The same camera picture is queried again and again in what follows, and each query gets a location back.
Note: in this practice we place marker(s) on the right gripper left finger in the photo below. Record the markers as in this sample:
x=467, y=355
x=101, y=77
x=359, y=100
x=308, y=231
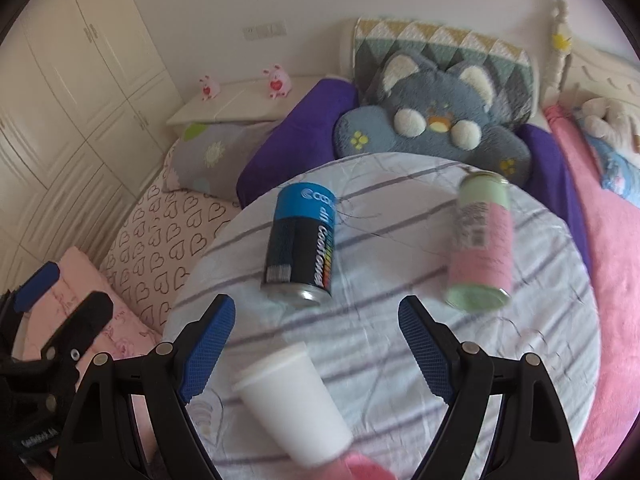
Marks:
x=101, y=438

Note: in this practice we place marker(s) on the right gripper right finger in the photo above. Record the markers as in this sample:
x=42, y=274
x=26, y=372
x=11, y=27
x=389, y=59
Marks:
x=532, y=438

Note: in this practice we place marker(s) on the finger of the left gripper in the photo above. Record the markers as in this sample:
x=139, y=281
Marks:
x=22, y=299
x=36, y=396

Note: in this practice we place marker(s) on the blue black metal cup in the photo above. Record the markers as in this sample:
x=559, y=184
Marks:
x=299, y=257

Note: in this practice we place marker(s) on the pink paper cup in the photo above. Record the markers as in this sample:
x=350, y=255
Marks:
x=354, y=466

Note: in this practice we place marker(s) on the white paper cup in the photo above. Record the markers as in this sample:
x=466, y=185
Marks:
x=285, y=393

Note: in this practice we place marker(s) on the heart pattern bed sheet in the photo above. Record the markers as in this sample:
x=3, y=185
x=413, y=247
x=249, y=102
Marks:
x=161, y=241

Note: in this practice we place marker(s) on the green pink can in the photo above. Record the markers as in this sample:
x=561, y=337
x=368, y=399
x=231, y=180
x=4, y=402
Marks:
x=480, y=271

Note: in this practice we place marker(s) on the cream wardrobe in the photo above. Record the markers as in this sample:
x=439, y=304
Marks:
x=85, y=101

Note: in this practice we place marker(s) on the pink fleece bedspread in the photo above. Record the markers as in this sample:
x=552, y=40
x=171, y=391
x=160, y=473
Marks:
x=613, y=236

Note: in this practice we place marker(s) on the grey flower pattern pillow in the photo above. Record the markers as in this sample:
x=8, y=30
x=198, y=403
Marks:
x=209, y=158

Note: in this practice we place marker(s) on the striped white round tablecloth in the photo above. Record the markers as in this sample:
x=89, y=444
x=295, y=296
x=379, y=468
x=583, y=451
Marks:
x=394, y=217

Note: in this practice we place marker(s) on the blue cartoon pillow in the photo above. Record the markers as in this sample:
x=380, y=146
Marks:
x=616, y=174

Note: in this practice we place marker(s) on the small pink pig figurine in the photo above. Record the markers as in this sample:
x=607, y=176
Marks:
x=209, y=88

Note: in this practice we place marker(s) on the white bedside table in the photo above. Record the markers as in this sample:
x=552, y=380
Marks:
x=244, y=101

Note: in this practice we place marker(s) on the white plush dog toy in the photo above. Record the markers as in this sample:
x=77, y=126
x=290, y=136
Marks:
x=614, y=122

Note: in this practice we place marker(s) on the grey cat plush cushion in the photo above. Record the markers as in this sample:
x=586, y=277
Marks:
x=421, y=109

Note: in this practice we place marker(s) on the purple blanket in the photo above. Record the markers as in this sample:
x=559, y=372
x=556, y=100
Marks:
x=304, y=141

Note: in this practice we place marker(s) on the larger pink pig figurine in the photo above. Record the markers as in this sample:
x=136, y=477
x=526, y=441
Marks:
x=279, y=81

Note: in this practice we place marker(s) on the cream wooden headboard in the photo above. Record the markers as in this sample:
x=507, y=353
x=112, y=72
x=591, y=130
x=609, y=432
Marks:
x=576, y=72

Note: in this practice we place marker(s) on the triangle pattern quilted pillow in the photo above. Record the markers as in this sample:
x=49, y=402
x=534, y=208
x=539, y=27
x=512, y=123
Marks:
x=513, y=72

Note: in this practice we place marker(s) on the white wall socket panel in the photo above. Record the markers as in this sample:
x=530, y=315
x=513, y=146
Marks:
x=265, y=31

